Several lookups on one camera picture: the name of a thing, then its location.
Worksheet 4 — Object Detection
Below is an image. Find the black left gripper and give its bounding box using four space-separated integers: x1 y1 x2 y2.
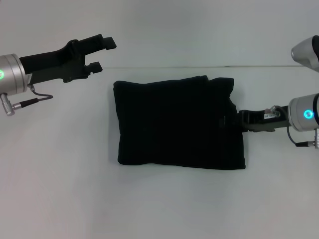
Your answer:
18 33 118 84

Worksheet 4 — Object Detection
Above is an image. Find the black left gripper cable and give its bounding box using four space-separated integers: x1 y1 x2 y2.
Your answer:
0 84 54 117

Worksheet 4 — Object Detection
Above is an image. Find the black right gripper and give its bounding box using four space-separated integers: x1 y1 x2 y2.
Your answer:
238 105 291 133

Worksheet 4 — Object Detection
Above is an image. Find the black t-shirt with white print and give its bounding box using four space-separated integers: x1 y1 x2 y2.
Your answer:
112 74 247 171

